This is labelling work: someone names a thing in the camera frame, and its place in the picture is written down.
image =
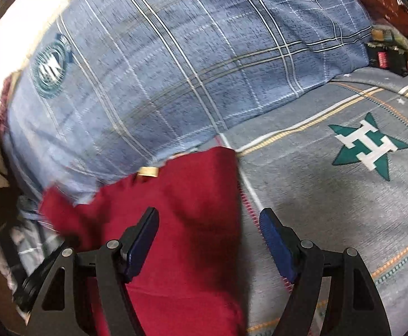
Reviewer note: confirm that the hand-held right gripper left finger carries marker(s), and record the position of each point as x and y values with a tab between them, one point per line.
141	243

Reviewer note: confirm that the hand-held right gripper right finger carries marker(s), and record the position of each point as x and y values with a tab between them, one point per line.
277	243

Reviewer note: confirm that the red garment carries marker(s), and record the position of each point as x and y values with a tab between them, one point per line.
190	224

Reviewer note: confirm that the grey star print bedsheet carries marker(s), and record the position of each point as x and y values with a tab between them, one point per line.
330	189

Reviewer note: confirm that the grey plaid cloth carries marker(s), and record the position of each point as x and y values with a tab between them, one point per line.
25	241

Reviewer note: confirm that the blue plaid pillow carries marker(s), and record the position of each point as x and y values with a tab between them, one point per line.
176	66

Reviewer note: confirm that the black box with red label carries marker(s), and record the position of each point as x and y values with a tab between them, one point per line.
387	59

